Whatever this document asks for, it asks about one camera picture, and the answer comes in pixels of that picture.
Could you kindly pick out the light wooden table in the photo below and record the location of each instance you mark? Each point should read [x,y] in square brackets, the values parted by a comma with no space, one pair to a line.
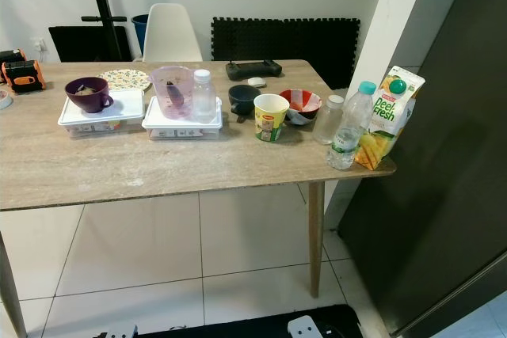
[190,165]

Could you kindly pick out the yellow paper noodle cup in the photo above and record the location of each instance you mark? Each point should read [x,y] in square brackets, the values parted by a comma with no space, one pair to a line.
[270,120]

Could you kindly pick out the small white round lid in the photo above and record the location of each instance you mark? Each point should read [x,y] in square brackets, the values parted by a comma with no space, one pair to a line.
[256,81]

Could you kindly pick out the black remote controller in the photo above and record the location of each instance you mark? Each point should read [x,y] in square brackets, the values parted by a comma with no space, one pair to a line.
[253,70]

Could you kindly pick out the clear bottle white cap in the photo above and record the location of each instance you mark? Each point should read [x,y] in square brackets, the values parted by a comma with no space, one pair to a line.
[204,97]

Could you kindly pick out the water bottle teal cap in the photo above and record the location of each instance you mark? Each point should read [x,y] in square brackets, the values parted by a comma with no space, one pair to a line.
[350,128]

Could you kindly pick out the roll of tape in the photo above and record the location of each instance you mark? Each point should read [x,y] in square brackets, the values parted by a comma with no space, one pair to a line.
[5,99]

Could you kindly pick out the white wall socket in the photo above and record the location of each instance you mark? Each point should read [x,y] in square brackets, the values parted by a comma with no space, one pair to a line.
[40,44]

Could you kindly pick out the dark blue cup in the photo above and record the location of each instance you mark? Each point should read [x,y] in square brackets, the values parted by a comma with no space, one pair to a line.
[242,99]

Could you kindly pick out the white lidded storage container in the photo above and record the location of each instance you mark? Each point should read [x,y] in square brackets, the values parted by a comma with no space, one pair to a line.
[181,127]
[127,115]

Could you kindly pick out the black flat panel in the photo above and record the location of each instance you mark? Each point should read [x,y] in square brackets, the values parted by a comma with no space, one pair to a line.
[75,43]

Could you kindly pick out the black foam mat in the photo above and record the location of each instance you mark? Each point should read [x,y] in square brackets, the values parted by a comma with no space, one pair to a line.
[293,41]

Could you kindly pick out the white leaning board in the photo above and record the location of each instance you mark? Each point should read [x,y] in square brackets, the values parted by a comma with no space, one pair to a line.
[384,29]

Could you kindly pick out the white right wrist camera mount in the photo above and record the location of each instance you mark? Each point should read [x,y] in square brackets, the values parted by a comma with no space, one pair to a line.
[305,328]

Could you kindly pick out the small squat clear bottle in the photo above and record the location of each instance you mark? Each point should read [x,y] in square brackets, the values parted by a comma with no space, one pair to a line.
[328,120]

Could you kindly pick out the purple mug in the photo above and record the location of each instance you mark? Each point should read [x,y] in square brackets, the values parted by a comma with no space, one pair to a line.
[87,100]

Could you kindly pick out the white plastic chair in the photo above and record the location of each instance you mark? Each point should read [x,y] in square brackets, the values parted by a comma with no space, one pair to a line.
[170,36]

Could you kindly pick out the mango juice carton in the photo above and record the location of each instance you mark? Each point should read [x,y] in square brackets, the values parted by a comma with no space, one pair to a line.
[392,112]

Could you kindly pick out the orange and black device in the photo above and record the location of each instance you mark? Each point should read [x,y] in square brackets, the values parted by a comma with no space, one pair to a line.
[24,77]
[12,58]

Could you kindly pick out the blue bin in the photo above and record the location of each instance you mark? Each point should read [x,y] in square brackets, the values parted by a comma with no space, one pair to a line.
[140,33]

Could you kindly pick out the floral patterned plate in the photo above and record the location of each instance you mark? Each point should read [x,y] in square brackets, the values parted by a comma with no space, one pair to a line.
[127,79]

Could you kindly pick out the pink clear measuring jug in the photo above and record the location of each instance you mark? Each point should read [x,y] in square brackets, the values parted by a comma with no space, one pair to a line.
[168,85]

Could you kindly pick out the brown bread piece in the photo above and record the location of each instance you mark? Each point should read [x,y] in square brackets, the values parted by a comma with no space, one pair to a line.
[89,87]

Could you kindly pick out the red and white bowl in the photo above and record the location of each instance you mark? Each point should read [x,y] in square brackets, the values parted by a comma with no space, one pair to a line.
[305,104]

